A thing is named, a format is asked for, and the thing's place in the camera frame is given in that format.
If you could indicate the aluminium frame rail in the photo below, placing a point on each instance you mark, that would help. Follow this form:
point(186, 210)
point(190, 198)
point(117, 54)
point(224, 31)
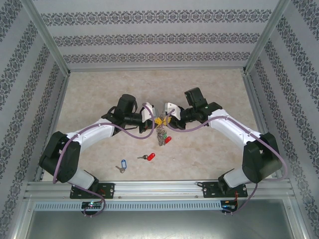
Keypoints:
point(56, 117)
point(159, 68)
point(261, 124)

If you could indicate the blue tag with key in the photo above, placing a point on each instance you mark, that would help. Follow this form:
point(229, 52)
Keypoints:
point(123, 164)

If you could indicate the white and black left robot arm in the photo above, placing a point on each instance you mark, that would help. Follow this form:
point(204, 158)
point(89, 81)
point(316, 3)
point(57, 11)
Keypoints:
point(94, 133)

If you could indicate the red tag with key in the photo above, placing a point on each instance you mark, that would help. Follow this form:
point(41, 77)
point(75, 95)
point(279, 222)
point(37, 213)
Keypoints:
point(151, 156)

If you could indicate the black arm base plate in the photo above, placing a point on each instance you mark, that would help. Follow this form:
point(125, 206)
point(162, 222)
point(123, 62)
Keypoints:
point(209, 190)
point(108, 190)

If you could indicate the grey metal panel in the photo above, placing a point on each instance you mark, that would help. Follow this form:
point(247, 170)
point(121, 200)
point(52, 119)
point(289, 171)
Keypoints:
point(159, 226)

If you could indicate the metal keyring with split rings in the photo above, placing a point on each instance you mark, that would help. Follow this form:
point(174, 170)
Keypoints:
point(160, 132)

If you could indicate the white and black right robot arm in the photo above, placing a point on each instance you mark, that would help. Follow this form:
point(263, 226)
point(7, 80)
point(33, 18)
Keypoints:
point(231, 127)

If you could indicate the small circuit board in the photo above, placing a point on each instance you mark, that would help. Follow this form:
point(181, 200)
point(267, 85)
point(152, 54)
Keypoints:
point(92, 204)
point(229, 206)

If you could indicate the wide aluminium mounting rail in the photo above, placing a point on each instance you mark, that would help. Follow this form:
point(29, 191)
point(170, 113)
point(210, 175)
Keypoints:
point(159, 189)

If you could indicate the aluminium frame post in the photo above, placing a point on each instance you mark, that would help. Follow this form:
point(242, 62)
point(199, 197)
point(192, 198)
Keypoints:
point(266, 37)
point(21, 221)
point(47, 37)
point(299, 226)

